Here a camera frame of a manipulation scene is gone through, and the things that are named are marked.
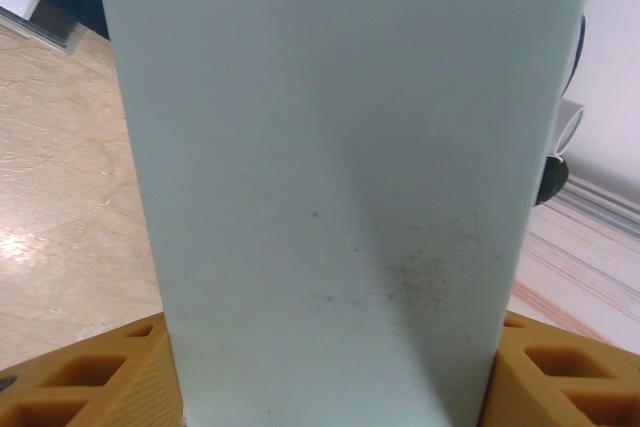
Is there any light blue card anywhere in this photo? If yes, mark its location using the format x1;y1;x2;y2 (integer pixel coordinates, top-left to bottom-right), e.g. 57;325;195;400
92;0;599;427

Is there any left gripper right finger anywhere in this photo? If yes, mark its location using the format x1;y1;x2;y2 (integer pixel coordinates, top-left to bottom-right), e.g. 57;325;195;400
479;313;640;427

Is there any aluminium table edge profile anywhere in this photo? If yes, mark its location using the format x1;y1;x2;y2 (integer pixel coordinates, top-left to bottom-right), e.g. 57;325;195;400
544;174;640;239

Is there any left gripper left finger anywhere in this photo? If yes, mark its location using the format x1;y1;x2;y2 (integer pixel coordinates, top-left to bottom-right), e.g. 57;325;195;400
0;311;185;427

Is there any pink plush doll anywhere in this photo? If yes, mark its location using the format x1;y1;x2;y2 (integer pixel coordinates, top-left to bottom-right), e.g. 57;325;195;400
534;155;571;208

